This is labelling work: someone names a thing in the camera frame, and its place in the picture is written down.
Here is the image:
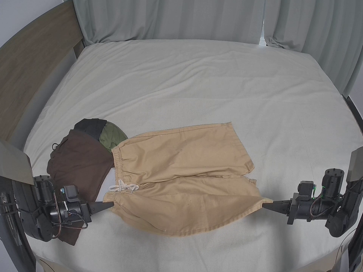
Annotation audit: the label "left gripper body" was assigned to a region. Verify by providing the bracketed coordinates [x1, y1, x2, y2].
[56, 201, 93, 225]

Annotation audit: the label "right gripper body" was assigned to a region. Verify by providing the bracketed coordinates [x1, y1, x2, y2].
[287, 198, 313, 225]

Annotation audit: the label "tan shorts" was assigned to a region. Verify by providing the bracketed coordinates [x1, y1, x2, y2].
[103, 121, 273, 237]

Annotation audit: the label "bed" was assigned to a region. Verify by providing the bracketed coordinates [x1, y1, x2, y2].
[0, 0, 363, 272]

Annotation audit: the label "white garment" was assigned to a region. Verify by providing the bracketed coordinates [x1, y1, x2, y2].
[96, 167, 117, 201]

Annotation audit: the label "brown garment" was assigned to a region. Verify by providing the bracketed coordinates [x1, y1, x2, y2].
[47, 129, 114, 246]

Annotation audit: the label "green garment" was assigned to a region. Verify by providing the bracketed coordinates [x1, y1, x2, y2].
[99, 121, 129, 155]

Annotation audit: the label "black garment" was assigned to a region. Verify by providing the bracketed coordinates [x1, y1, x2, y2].
[74, 118, 108, 141]

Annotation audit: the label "grey-green curtain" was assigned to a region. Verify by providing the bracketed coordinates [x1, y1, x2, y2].
[69, 0, 268, 47]
[264, 0, 363, 97]

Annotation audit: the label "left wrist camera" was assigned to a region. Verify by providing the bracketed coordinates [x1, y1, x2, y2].
[60, 184, 80, 206]

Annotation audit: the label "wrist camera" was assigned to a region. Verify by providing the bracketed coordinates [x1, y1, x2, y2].
[297, 180, 316, 202]
[60, 184, 80, 206]

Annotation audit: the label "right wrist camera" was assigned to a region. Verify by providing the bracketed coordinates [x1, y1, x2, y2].
[297, 180, 316, 202]

